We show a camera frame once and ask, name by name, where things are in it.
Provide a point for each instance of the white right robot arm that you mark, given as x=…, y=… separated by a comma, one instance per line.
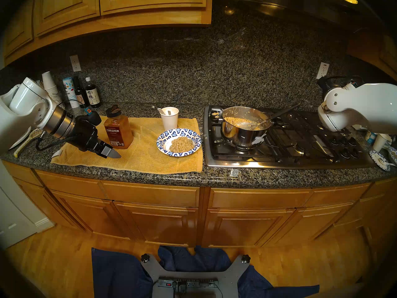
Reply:
x=366, y=105

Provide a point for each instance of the ground cinnamon jar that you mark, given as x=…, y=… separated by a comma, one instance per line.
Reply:
x=118, y=134

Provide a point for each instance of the white wall outlet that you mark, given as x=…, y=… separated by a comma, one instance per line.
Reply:
x=323, y=70
x=75, y=63

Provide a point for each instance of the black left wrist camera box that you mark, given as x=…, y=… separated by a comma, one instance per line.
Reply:
x=93, y=117

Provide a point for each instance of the blue patterned paper plate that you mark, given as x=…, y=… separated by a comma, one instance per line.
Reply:
x=380, y=160

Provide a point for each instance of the oatmeal mass in pot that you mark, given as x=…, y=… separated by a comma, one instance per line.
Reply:
x=237, y=119

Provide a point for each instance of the blue white yogurt cup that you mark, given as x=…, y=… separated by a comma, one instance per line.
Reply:
x=370, y=137

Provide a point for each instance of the wooden upper cabinet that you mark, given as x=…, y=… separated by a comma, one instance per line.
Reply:
x=387, y=55
x=68, y=8

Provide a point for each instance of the stack of white paper cups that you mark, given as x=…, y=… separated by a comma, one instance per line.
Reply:
x=49, y=83

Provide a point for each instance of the yellow towel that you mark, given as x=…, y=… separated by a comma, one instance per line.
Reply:
x=145, y=159

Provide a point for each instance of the small dark glass bottle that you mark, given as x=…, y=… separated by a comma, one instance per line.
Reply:
x=80, y=95

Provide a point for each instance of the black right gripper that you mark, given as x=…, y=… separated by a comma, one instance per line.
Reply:
x=325, y=85

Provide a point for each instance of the white plastic spoon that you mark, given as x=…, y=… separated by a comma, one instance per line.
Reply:
x=161, y=110

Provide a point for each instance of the stainless gas cooktop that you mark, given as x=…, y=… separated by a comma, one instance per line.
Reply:
x=279, y=157

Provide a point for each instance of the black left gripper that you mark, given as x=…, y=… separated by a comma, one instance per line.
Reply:
x=83, y=134

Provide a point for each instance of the wooden lower cabinets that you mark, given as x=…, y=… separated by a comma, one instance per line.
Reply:
x=149, y=193

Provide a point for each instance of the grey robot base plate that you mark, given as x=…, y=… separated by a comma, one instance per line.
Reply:
x=229, y=275

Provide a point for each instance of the dark blue cloth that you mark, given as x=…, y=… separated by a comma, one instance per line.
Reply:
x=118, y=275

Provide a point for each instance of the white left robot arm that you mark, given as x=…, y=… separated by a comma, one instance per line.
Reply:
x=29, y=98

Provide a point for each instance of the white paper scrap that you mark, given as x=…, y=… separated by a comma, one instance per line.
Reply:
x=57, y=154

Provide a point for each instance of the dirty wooden spoon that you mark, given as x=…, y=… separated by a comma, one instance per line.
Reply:
x=26, y=142

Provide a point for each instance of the stainless steel pot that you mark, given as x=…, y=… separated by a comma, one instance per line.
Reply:
x=238, y=137

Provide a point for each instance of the stainless range hood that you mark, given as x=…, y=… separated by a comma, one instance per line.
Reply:
x=279, y=1

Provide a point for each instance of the soy sauce bottle white label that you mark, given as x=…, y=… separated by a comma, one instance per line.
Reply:
x=92, y=95

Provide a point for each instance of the white blue salt canister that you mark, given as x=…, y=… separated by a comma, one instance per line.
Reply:
x=69, y=89

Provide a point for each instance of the scooped oatmeal portion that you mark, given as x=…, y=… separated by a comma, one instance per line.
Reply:
x=181, y=144

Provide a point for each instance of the white paper cup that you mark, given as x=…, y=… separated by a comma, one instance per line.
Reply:
x=170, y=122
x=380, y=142

